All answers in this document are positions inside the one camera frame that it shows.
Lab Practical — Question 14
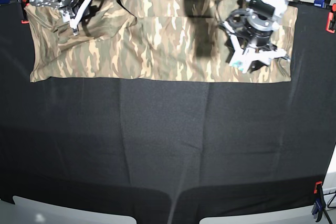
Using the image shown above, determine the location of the black table cloth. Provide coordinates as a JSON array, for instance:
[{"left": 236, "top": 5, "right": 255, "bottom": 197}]
[{"left": 1, "top": 4, "right": 335, "bottom": 223}]

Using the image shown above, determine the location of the orange black clamp bottom right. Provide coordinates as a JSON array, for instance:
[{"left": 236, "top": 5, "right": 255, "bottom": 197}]
[{"left": 311, "top": 181, "right": 326, "bottom": 222}]

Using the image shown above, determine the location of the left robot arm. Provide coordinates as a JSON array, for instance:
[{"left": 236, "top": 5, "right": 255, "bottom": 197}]
[{"left": 219, "top": 0, "right": 290, "bottom": 73}]

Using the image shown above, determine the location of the red clamp edge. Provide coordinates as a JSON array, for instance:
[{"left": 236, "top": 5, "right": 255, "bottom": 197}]
[
  {"left": 17, "top": 0, "right": 29, "bottom": 24},
  {"left": 326, "top": 3, "right": 336, "bottom": 34}
]

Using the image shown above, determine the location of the camouflage t-shirt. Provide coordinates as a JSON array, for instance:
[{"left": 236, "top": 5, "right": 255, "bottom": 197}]
[{"left": 25, "top": 0, "right": 291, "bottom": 83}]

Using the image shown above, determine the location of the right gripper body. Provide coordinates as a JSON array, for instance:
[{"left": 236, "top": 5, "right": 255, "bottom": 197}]
[{"left": 61, "top": 0, "right": 111, "bottom": 37}]

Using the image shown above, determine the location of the red clamp left edge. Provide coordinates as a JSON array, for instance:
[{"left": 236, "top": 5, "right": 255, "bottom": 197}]
[{"left": 17, "top": 0, "right": 29, "bottom": 24}]

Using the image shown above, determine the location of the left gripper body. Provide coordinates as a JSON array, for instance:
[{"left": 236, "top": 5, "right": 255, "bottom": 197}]
[{"left": 223, "top": 22, "right": 290, "bottom": 73}]

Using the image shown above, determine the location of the red clamp right edge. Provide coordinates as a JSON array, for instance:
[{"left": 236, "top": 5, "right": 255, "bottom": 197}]
[{"left": 326, "top": 3, "right": 336, "bottom": 34}]

